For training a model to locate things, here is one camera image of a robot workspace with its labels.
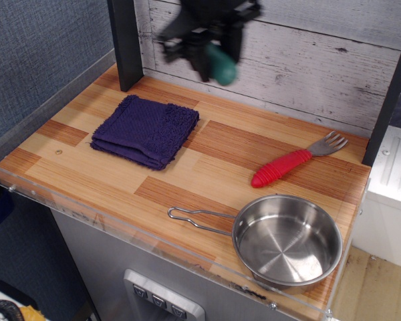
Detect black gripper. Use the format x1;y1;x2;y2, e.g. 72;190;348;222
156;1;261;82

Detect green toy pickle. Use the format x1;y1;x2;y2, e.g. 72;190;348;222
207;43;237;86

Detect folded purple rag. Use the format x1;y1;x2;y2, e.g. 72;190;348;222
90;95;200;171

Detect small stainless steel pan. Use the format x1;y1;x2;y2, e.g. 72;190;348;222
168;195;344;296

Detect white ridged appliance top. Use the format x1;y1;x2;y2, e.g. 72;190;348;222
368;126;401;202

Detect silver dispenser button panel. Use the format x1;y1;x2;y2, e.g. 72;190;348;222
124;269;206;320

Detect dark left upright post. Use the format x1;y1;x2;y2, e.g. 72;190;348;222
107;0;144;92

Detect dark upright post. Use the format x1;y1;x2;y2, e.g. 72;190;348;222
362;54;401;167
107;0;144;92

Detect red-handled metal fork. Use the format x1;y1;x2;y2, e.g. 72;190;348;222
251;131;348;188

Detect dark right upright post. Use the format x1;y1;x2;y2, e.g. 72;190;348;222
362;54;401;167

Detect clear acrylic guard rail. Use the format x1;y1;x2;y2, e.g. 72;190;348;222
0;48;365;321

